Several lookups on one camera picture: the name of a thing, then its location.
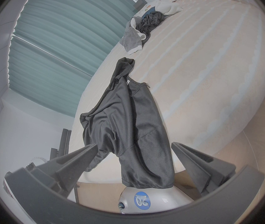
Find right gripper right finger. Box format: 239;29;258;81
171;142;236;193

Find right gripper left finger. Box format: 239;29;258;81
32;144;98;192

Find black T-shirt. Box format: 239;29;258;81
79;57;175;189

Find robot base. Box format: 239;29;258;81
118;184;194;215

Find bed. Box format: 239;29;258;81
67;0;265;203

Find pile of clothes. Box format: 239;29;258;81
120;0;183;55

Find blue-green curtain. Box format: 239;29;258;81
7;37;93;118
16;0;137;76

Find white printed pillow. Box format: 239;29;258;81
134;0;181;17

